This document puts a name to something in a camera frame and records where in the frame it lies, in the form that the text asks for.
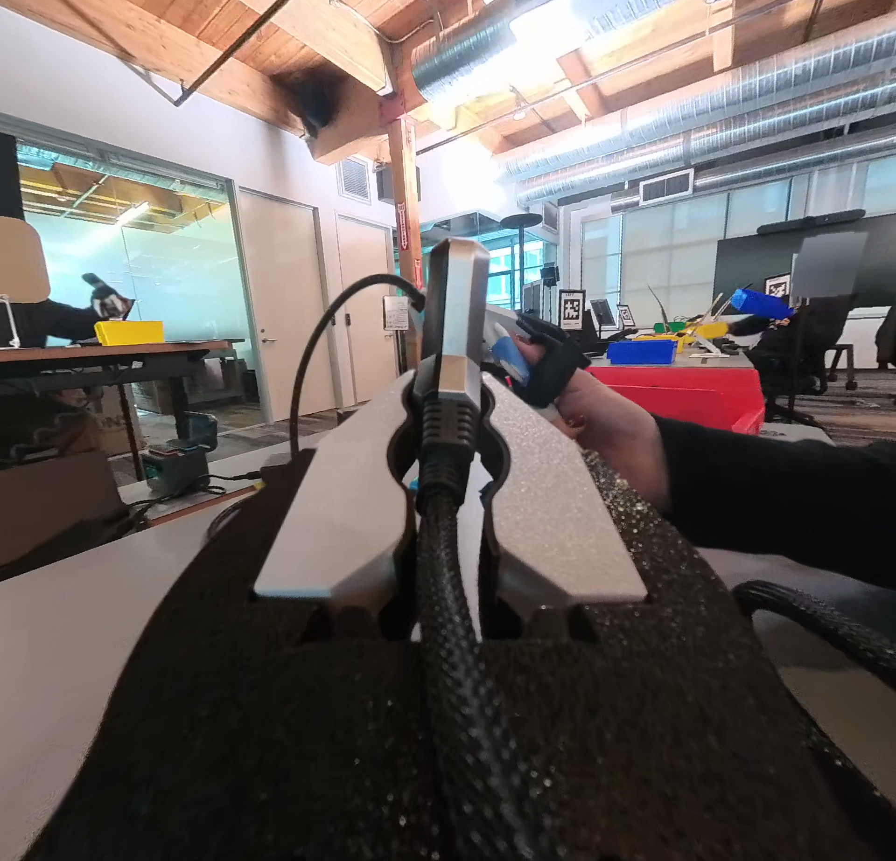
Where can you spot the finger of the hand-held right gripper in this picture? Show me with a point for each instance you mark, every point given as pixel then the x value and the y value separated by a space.
pixel 498 319

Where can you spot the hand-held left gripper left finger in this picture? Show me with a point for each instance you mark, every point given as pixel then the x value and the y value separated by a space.
pixel 329 525

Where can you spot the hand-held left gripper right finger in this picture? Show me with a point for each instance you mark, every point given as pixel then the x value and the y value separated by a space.
pixel 560 525

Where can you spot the grey black hdmi hub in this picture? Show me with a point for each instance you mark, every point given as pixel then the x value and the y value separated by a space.
pixel 458 294

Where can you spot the person's right forearm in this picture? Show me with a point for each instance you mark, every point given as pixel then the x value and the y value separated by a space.
pixel 770 497

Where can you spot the person's right hand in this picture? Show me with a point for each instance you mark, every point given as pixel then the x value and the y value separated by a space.
pixel 616 441

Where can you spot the printed tag sign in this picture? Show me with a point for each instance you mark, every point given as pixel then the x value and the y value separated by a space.
pixel 572 310

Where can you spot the blue plastic bin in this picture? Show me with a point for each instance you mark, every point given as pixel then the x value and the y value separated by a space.
pixel 763 303
pixel 640 352

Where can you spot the black disc floor lamp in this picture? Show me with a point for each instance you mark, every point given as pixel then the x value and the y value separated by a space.
pixel 521 221

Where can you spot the red plastic bin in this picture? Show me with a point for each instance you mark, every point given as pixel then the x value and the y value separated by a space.
pixel 686 396

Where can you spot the white door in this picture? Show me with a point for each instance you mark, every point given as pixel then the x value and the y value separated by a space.
pixel 364 301
pixel 287 301

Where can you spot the dark battery charger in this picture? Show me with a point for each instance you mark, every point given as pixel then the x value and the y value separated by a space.
pixel 178 466

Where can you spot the large black screen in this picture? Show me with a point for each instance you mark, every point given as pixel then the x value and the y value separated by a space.
pixel 749 273

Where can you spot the cardboard box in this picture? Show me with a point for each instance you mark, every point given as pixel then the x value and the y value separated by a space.
pixel 105 420

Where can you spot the yellow plastic bin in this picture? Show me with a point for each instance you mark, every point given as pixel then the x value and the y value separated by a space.
pixel 129 333

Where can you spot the brown desk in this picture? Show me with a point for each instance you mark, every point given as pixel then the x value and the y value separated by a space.
pixel 105 352

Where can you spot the wooden post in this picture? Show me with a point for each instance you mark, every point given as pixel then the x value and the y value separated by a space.
pixel 406 196

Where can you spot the black wall speaker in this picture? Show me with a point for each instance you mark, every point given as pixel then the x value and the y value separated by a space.
pixel 388 184

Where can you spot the wall vent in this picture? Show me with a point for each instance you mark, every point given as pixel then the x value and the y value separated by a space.
pixel 353 179

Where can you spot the silver ceiling duct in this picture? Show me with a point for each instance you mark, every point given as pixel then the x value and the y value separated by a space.
pixel 700 112

